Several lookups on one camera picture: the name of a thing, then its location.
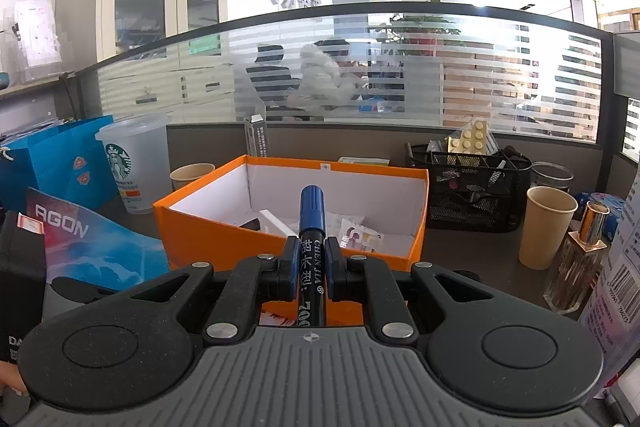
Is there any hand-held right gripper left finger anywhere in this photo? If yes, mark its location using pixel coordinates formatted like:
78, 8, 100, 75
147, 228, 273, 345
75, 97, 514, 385
125, 237, 300, 348

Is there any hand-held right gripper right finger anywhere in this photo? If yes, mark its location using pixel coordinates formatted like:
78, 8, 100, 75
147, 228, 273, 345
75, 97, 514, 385
325, 237, 496, 348

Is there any black marker blue cap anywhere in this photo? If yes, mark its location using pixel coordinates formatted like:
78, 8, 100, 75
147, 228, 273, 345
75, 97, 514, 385
298, 185, 328, 328

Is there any orange cardboard box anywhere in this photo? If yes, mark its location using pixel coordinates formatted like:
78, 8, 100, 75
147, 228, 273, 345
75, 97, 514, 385
152, 154, 430, 328

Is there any person's left hand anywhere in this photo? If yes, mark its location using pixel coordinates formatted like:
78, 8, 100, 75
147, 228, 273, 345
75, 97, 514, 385
0, 359, 29, 397

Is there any printed white sachet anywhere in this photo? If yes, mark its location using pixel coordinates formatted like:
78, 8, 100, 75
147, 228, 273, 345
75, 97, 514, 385
337, 217, 386, 253

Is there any short beige paper cup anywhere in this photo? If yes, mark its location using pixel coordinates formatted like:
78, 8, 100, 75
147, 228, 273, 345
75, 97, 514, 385
169, 163, 216, 192

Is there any clear acrylic sign holder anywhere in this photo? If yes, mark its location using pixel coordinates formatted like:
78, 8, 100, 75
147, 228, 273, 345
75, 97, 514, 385
244, 114, 268, 160

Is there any black mesh desk organizer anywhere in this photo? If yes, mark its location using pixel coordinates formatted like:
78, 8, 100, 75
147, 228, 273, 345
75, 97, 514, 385
404, 142, 533, 233

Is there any translucent plastic cup green logo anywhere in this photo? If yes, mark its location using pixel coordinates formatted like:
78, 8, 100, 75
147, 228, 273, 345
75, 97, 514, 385
95, 113, 172, 215

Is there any blue printed poster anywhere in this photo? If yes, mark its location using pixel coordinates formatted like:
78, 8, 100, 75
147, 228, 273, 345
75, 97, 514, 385
25, 187, 171, 293

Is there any yellow studded building plate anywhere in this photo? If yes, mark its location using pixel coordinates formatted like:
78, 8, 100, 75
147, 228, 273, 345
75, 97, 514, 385
447, 119, 487, 154

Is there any tall beige paper cup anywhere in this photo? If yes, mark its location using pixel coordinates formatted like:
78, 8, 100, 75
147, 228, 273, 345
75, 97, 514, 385
518, 186, 579, 271

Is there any striped frosted glass partition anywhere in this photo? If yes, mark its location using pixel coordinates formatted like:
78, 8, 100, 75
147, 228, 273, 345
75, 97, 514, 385
62, 2, 616, 145

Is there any round grey mesh pen cup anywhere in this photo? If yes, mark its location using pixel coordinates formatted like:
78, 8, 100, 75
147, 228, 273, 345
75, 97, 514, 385
530, 162, 575, 194

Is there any perfume bottle gold cap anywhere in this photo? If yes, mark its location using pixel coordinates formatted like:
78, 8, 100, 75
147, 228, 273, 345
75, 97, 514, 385
543, 201, 611, 313

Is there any blue paper gift bag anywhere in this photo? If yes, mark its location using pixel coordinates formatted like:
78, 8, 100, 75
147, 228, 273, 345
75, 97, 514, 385
0, 114, 121, 212

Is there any green potted plant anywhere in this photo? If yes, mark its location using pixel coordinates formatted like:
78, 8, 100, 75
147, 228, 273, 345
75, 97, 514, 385
390, 0, 463, 42

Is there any black cardboard box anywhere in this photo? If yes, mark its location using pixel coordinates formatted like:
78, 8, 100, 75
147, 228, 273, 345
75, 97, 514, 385
0, 211, 47, 408

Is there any blue tissue pack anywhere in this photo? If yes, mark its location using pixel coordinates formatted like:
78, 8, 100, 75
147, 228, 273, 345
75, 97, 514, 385
574, 192, 626, 243

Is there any white carton with barcode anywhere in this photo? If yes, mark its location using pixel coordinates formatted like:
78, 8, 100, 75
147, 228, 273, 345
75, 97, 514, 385
580, 167, 640, 398

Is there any clear acrylic brochure holder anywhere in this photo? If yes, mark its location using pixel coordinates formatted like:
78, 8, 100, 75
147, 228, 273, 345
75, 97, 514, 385
2, 0, 73, 80

